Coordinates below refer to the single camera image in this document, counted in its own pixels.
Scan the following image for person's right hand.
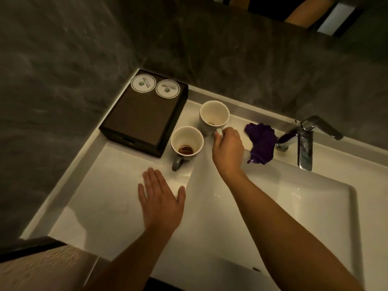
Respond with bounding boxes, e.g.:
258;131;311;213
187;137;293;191
212;127;245;177

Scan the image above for person's left hand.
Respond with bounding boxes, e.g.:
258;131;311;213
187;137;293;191
138;167;186;231

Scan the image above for white mug with inside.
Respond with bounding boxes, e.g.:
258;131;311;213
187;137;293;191
199;100;230;137

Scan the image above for person's right forearm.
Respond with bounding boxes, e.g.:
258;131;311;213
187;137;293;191
219;167;366;291

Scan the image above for person's left forearm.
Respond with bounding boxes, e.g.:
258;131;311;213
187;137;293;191
83;224;176;291

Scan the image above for white mug with brown residue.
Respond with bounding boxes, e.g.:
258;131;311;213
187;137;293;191
170;126;204;172

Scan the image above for purple cloth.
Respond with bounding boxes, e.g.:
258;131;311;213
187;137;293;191
244;122;278;165

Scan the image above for dark brown wooden box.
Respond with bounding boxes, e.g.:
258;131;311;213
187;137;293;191
99;69;189;158

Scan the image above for round white paper lid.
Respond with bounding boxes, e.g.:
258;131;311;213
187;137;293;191
131;74;157;94
155;79;181;98

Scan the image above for chrome sink faucet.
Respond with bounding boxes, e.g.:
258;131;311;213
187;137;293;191
275;115;344;172

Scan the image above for white ceramic sink basin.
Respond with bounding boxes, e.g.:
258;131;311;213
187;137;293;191
183;142;366;291

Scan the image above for light wooden cabinet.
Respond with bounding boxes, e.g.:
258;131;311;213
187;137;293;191
0;236;100;291

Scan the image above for wall mirror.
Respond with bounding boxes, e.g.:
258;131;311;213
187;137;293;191
204;0;369;37

